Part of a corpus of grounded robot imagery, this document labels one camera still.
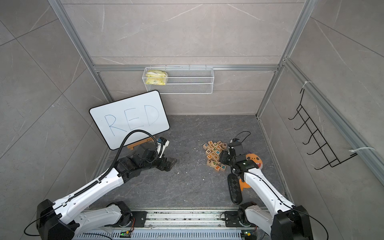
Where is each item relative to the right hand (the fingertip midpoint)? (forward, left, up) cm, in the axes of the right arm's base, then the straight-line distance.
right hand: (224, 154), depth 85 cm
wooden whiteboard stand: (+11, +60, -7) cm, 61 cm away
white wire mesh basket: (+48, +28, +20) cm, 58 cm away
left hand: (-5, +30, +8) cm, 31 cm away
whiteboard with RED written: (+27, +50, +10) cm, 57 cm away
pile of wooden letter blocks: (+7, +6, -8) cm, 12 cm away
